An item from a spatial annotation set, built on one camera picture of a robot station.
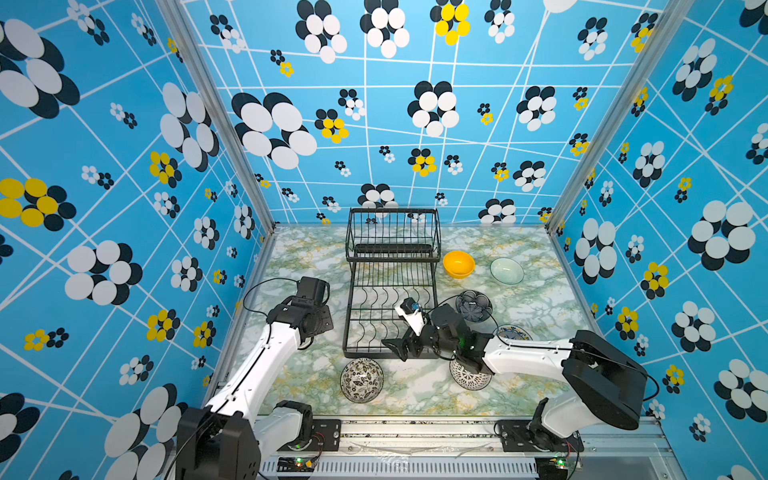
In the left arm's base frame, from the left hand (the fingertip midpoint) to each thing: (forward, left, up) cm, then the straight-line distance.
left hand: (323, 318), depth 84 cm
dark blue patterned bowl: (+9, -46, -8) cm, 48 cm away
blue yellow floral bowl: (-1, -55, -7) cm, 56 cm away
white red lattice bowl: (-14, -41, -9) cm, 44 cm away
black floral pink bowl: (-14, -11, -10) cm, 20 cm away
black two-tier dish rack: (+29, -19, -7) cm, 36 cm away
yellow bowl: (+25, -43, -7) cm, 50 cm away
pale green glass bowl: (+22, -60, -6) cm, 64 cm away
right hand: (-3, -21, +2) cm, 21 cm away
